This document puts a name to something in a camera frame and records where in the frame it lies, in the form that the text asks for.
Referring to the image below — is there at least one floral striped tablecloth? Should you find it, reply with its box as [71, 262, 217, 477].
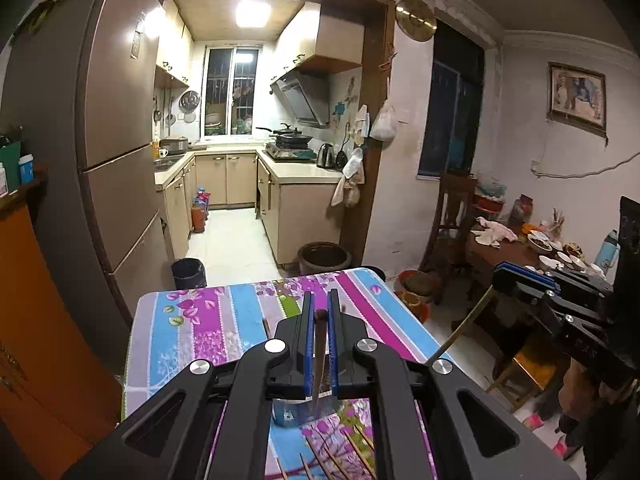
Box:
[121, 266, 452, 480]

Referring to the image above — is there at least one wooden chopstick two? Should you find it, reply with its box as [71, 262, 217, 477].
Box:
[276, 457, 288, 480]

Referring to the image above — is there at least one wooden dining chair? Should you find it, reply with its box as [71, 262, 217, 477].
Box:
[419, 172, 477, 304]

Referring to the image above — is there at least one blue perforated utensil holder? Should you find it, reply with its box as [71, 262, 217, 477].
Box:
[272, 393, 342, 428]

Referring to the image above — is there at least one steel kettle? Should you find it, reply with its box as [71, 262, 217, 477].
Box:
[316, 143, 335, 169]

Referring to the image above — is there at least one wooden chopstick one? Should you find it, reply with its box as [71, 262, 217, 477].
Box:
[311, 309, 329, 412]

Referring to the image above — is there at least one round gold wall clock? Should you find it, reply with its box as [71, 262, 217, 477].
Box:
[395, 0, 437, 42]

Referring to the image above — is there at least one wooden chopstick six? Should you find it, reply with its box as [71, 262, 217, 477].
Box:
[355, 425, 374, 452]

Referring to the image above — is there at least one white hanging plastic bag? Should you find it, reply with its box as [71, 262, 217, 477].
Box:
[370, 100, 398, 142]

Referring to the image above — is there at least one wooden chopstick three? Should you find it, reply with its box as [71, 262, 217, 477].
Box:
[299, 453, 314, 480]

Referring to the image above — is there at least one framed wall picture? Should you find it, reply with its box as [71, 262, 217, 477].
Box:
[547, 62, 608, 139]

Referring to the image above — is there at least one wooden chopstick nine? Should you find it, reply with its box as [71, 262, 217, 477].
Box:
[426, 286, 496, 366]

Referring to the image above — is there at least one black trash bin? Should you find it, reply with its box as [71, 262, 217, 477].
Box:
[171, 258, 207, 290]

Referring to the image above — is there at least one range hood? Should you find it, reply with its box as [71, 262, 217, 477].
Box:
[270, 70, 330, 128]

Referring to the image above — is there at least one blue lidded jar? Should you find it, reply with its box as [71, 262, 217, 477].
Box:
[18, 154, 35, 185]

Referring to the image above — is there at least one orange wooden cabinet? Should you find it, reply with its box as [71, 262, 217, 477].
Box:
[1, 171, 120, 479]

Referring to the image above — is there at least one wooden chopstick four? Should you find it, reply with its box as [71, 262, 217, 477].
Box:
[305, 437, 348, 479]

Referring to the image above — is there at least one black wok on stove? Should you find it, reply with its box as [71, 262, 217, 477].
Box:
[258, 125, 311, 150]

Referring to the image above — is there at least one brown ceramic pot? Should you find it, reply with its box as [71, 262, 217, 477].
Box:
[297, 242, 352, 275]

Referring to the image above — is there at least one kitchen window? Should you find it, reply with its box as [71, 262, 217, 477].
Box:
[204, 47, 259, 136]

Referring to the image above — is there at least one white bottle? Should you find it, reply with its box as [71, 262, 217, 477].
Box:
[0, 162, 9, 198]

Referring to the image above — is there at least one wooden chopstick five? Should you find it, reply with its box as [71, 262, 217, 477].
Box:
[344, 434, 376, 480]

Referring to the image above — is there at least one grey refrigerator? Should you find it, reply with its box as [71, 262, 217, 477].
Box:
[0, 0, 177, 361]

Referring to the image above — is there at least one dark wooden side table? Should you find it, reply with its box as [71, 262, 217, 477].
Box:
[464, 219, 616, 311]

